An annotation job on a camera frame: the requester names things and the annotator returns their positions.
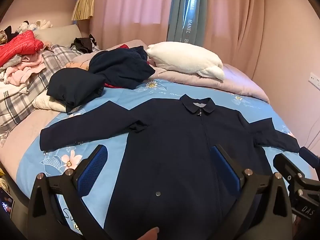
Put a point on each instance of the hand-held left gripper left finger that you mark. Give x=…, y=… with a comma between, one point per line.
x=92, y=170

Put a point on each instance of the white printed garment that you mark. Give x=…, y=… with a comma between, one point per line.
x=12, y=90

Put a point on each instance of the pink fleece clothes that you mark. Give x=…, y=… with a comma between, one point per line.
x=22, y=72

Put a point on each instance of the smartphone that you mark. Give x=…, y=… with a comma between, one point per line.
x=6, y=202

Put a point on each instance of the pink curtain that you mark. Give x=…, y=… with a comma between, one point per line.
x=232, y=17
x=125, y=10

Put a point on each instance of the white wall socket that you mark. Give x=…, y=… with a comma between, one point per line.
x=315, y=80

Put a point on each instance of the crumpled navy clothes pile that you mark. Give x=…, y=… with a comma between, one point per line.
x=120, y=65

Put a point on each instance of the navy zip jacket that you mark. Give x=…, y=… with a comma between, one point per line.
x=175, y=155

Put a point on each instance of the blue-grey curtain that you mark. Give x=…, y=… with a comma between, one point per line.
x=180, y=17

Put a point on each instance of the white plush toy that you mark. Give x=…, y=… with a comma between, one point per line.
x=46, y=24
x=27, y=26

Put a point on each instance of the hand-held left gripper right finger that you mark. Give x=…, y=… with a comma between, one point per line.
x=225, y=170

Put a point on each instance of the beige headboard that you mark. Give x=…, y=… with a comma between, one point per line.
x=62, y=33

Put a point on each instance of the folded navy garment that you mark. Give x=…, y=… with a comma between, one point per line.
x=72, y=87

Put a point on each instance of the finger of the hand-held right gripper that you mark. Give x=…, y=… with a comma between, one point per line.
x=287, y=166
x=308, y=155

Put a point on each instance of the white fluffy pillow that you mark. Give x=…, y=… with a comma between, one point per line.
x=182, y=57

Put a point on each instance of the black clothes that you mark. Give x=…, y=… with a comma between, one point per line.
x=82, y=43

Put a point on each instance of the red down jacket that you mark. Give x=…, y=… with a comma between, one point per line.
x=20, y=45

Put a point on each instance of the pink bed sheet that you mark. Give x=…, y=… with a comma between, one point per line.
x=22, y=140

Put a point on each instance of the grey garment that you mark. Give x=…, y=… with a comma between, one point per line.
x=16, y=59

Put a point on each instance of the grey plaid blanket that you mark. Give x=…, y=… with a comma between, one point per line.
x=37, y=77

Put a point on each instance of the white cloth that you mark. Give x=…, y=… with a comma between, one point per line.
x=45, y=102

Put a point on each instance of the blue floral duvet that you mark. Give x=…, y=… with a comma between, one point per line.
x=250, y=105

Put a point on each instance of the person's left hand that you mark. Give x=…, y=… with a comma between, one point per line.
x=150, y=233

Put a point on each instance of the lilac quilt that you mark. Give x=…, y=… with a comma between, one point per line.
x=237, y=80

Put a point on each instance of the beige pleated fringe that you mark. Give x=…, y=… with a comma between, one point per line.
x=83, y=6

